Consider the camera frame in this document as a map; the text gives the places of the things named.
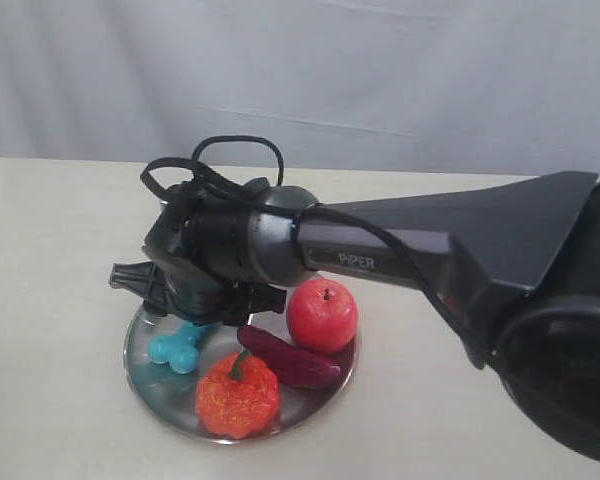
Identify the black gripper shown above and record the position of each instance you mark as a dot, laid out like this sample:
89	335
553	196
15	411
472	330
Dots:
192	289

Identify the turquoise toy bone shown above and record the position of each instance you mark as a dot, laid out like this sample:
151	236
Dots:
180	350

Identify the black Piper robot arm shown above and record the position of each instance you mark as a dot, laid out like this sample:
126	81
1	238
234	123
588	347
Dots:
514	270

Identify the round stainless steel plate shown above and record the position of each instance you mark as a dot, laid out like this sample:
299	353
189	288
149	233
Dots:
171	397

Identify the orange toy pumpkin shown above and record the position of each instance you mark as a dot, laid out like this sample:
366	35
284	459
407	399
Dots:
238	396

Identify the purple toy sweet potato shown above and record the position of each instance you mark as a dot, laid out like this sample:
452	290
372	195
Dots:
294	367

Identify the red apple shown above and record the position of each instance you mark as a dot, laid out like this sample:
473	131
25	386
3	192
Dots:
322	316

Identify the white backdrop cloth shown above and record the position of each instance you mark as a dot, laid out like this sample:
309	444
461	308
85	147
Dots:
434	86

